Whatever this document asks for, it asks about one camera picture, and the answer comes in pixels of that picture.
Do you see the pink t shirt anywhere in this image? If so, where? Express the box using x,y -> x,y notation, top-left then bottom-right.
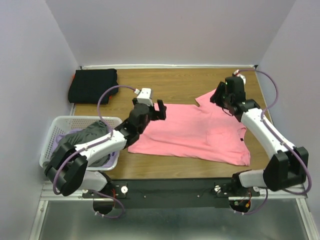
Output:
128,91 -> 251,166

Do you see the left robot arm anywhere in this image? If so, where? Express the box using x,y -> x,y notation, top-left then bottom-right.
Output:
44,99 -> 167,198

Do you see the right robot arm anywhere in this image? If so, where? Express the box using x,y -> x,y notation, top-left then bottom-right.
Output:
210,74 -> 309,196

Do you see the lavender t shirt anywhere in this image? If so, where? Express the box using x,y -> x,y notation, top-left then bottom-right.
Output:
51,128 -> 117,168

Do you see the black folded t shirt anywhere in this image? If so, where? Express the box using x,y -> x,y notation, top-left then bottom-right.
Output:
67,68 -> 118,104

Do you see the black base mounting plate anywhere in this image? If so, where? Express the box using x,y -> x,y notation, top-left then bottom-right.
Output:
82,177 -> 260,209

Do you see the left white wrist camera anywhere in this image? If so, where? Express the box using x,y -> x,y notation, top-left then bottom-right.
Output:
132,88 -> 154,107

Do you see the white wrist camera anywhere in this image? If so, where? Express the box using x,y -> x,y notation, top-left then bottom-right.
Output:
132,88 -> 154,107
232,69 -> 246,85

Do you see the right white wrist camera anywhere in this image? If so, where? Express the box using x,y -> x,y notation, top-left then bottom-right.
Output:
232,69 -> 246,85

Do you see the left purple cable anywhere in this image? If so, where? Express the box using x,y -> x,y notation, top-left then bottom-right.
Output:
52,85 -> 141,218

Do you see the white wall base trim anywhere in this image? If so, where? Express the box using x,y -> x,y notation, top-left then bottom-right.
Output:
79,64 -> 254,70

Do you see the aluminium extrusion rail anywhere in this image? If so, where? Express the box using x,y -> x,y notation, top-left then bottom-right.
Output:
40,182 -> 308,201

